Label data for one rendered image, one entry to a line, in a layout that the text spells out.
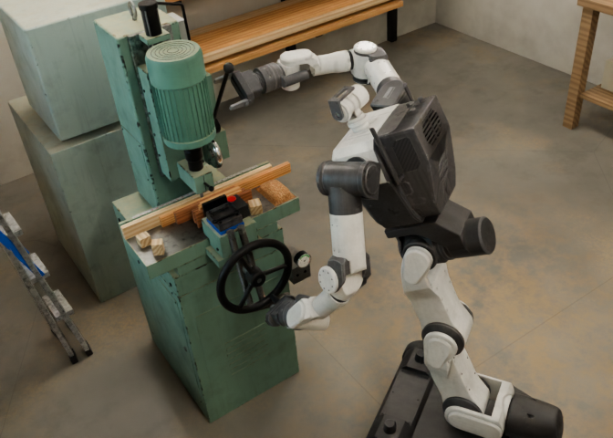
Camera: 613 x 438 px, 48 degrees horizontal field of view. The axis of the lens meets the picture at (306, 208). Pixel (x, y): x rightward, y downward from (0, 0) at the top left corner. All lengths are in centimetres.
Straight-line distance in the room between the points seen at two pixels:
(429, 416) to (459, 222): 91
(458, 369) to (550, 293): 113
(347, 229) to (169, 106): 72
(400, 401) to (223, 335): 71
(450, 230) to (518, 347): 127
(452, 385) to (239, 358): 84
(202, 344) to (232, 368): 23
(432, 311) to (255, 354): 85
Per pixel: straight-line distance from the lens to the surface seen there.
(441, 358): 234
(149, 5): 225
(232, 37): 454
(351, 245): 183
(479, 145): 448
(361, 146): 189
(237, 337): 270
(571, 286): 353
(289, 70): 231
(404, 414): 268
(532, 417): 254
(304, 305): 204
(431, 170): 188
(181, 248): 233
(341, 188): 179
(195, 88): 218
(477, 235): 203
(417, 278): 214
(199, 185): 237
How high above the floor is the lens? 234
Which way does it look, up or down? 37 degrees down
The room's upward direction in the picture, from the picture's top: 5 degrees counter-clockwise
